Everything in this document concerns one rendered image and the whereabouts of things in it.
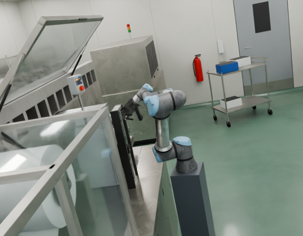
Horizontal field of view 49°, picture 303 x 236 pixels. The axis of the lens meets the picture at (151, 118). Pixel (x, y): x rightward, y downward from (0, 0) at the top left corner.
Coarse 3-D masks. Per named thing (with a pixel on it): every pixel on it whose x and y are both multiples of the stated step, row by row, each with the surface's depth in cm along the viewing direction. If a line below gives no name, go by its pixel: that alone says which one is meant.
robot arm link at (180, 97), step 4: (168, 88) 234; (160, 92) 231; (164, 92) 225; (172, 92) 193; (176, 92) 193; (180, 92) 195; (176, 96) 191; (180, 96) 192; (184, 96) 195; (176, 100) 190; (180, 100) 192; (184, 100) 194; (176, 104) 191; (180, 104) 192; (176, 108) 193
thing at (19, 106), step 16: (80, 64) 312; (64, 80) 247; (96, 80) 330; (32, 96) 195; (48, 96) 216; (64, 96) 243; (0, 112) 161; (16, 112) 176; (32, 112) 198; (48, 112) 214
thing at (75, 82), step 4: (72, 76) 183; (76, 76) 183; (80, 76) 186; (68, 80) 183; (72, 80) 182; (76, 80) 183; (80, 80) 186; (72, 84) 183; (76, 84) 183; (80, 84) 186; (72, 88) 184; (76, 88) 183; (80, 88) 184; (84, 88) 189; (72, 92) 185; (76, 92) 184; (80, 92) 186
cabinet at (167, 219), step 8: (168, 176) 291; (168, 184) 281; (160, 192) 231; (168, 192) 273; (160, 200) 225; (168, 200) 265; (160, 208) 220; (168, 208) 258; (160, 216) 215; (168, 216) 251; (176, 216) 301; (160, 224) 210; (168, 224) 244; (176, 224) 292; (160, 232) 205; (168, 232) 238; (176, 232) 283
